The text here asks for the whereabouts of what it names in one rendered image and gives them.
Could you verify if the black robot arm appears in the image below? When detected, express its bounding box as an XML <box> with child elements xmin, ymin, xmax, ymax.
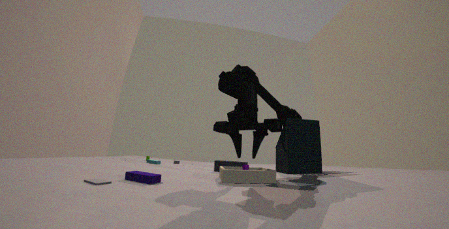
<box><xmin>218</xmin><ymin>65</ymin><xmax>302</xmax><ymax>127</ymax></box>

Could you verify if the tan rectangular tray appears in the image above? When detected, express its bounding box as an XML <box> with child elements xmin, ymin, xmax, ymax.
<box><xmin>219</xmin><ymin>166</ymin><xmax>277</xmax><ymax>184</ymax></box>

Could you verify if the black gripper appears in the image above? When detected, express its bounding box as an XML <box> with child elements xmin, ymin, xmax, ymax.
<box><xmin>213</xmin><ymin>100</ymin><xmax>282</xmax><ymax>159</ymax></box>

